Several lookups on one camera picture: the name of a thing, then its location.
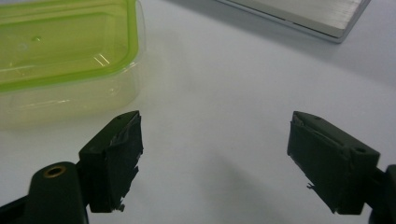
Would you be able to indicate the silver metal slab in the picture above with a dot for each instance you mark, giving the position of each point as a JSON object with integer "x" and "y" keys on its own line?
{"x": 299, "y": 14}

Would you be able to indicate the clear plastic container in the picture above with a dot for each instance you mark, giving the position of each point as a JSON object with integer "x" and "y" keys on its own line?
{"x": 71, "y": 99}

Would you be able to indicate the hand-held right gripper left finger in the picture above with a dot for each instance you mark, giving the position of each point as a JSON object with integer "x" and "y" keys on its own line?
{"x": 109, "y": 161}

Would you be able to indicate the green container lid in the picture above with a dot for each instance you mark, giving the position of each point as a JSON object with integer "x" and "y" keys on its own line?
{"x": 62, "y": 40}

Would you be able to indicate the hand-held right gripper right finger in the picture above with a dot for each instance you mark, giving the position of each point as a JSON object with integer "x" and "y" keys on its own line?
{"x": 330, "y": 161}

